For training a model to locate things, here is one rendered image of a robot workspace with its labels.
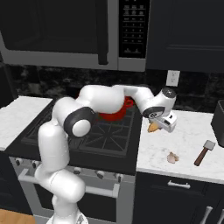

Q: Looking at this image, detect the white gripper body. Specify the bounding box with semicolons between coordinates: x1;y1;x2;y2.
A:
156;116;178;134

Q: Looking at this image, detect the brown potato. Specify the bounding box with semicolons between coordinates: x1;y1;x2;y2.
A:
146;122;161;134

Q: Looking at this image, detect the pale garlic bulb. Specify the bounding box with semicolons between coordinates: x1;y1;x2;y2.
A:
166;151;180;165

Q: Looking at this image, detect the red pot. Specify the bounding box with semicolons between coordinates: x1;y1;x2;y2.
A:
98;95;137;123

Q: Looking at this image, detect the black box appliance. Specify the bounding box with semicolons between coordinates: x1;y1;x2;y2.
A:
210;99;224;141

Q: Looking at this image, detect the black hob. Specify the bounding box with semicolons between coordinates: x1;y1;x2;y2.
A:
4;97;144;177

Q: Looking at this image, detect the dark drawer front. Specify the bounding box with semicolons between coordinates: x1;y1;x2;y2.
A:
136;171;224;197

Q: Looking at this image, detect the dark base cupboard door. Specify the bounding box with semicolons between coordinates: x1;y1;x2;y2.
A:
132;187;217;224

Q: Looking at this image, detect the silver oven door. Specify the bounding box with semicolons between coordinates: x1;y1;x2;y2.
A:
17;171;137;224

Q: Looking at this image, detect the silver black microwave oven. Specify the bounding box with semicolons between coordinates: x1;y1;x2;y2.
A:
0;0;151;73

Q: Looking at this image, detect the dark base cupboard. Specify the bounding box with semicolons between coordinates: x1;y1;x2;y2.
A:
0;150;33;217

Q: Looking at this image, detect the spatula with brown handle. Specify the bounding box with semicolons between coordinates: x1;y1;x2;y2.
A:
193;139;217;167

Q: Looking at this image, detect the white wall socket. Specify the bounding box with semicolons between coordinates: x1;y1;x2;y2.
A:
165;69;181;88

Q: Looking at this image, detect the silver drawer handle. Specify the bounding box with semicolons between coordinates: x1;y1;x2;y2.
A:
166;179;192;190

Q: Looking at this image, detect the dark wall cupboard door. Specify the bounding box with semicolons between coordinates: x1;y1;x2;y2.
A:
145;0;224;74

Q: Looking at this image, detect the silver cupboard door handle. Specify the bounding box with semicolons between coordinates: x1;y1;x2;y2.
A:
216;208;224;224
201;206;214;224

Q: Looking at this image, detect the black microwave handle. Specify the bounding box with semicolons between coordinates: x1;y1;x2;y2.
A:
95;0;110;66

